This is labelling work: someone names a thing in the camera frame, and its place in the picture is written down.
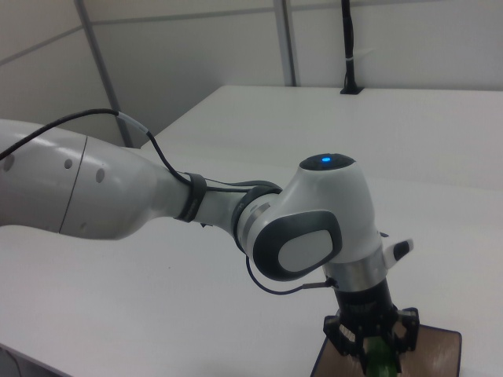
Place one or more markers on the brown square ceramic plate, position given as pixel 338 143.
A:
pixel 436 353

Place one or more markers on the black camera stand pole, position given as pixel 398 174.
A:
pixel 349 47

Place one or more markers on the grey metal partition post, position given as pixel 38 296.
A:
pixel 286 39
pixel 102 70

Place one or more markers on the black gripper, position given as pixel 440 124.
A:
pixel 365 306

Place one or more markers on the green cucumber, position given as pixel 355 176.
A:
pixel 380 359

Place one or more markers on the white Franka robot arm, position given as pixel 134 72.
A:
pixel 118 188

